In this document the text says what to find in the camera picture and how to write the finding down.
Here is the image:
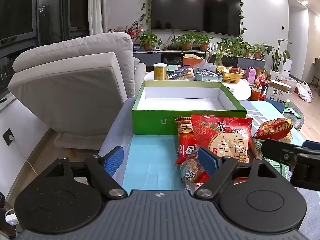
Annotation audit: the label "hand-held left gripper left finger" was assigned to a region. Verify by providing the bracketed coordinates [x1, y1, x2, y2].
[42, 146, 127, 200]

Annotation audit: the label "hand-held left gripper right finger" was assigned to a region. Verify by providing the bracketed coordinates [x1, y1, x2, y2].
[194, 146, 283, 200]

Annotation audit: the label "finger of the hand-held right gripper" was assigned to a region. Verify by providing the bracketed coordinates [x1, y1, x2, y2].
[302, 140, 320, 152]
[261, 138, 302, 167]

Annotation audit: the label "brown cracker packet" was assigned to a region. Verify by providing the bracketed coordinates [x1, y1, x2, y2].
[180, 152, 212, 193]

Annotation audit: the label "red and yellow snack packet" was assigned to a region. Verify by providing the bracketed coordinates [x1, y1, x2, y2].
[252, 117, 293, 140]

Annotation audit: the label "red strawberry snack packet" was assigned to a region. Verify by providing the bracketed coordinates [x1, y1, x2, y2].
[191, 114, 253, 164]

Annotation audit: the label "red cartoon snack packet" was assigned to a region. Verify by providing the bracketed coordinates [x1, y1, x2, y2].
[174, 117, 198, 165]

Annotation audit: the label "green cardboard box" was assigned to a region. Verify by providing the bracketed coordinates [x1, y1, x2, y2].
[131, 80, 248, 136]

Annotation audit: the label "dark round table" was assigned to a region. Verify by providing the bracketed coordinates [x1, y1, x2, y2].
[282, 102, 305, 132]

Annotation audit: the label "green foil packets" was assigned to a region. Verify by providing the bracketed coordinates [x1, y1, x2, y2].
[284, 106, 303, 118]

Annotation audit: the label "blue box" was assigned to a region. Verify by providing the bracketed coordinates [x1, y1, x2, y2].
[265, 97, 285, 113]

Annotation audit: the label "white plastic bag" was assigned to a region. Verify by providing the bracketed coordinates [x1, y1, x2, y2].
[296, 81, 313, 102]

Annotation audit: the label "brown and white cardboard box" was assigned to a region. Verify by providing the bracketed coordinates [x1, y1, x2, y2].
[265, 79, 292, 104]

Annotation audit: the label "orange cup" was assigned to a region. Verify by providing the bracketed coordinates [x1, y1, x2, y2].
[251, 87, 262, 101]

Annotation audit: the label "clear storage box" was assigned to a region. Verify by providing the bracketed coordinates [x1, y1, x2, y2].
[271, 77, 298, 93]

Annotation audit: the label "grey dining chair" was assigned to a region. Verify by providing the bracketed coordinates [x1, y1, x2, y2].
[311, 57, 320, 90]

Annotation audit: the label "pink box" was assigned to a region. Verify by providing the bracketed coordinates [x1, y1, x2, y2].
[246, 67, 258, 83]

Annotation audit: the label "pale blue plastic tray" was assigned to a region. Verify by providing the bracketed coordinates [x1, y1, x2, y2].
[193, 67, 223, 82]

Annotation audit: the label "yellow wicker basket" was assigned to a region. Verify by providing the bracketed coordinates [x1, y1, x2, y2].
[216, 66, 244, 83]

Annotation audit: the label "grey sofa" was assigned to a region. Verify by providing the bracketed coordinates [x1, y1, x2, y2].
[7, 32, 147, 155]

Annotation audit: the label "dark blue snack packets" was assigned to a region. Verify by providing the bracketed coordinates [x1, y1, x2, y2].
[167, 66, 195, 80]

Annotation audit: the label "tall leafy floor plant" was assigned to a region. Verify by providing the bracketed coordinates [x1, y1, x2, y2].
[264, 39, 290, 73]

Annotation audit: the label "yellow can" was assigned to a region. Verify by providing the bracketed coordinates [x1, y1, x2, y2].
[153, 63, 167, 81]

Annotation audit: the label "orange box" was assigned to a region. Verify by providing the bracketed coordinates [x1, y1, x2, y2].
[183, 54, 204, 68]

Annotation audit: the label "potted green plant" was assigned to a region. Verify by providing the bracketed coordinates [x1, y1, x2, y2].
[170, 32, 198, 50]
[220, 37, 254, 58]
[195, 34, 215, 52]
[136, 30, 163, 52]
[252, 42, 267, 59]

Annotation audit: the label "spider plant in glass vase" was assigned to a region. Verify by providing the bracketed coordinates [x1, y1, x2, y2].
[210, 42, 233, 67]

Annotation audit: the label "white power adapter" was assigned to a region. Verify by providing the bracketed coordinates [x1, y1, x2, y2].
[5, 207, 20, 227]

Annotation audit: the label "red berry branches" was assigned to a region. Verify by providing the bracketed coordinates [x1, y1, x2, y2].
[109, 21, 143, 40]

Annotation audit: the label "light curtain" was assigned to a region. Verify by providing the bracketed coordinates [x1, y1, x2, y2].
[87, 0, 110, 35]

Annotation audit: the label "dark sliding glass door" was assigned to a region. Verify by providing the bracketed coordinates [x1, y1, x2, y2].
[0, 0, 89, 105]

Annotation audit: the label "white cable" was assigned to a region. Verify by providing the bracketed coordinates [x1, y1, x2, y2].
[11, 140, 34, 173]

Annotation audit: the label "black wall socket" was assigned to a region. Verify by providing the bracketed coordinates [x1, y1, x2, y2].
[2, 128, 15, 146]

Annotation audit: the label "black wall television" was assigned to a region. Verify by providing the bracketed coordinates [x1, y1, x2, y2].
[150, 0, 242, 38]

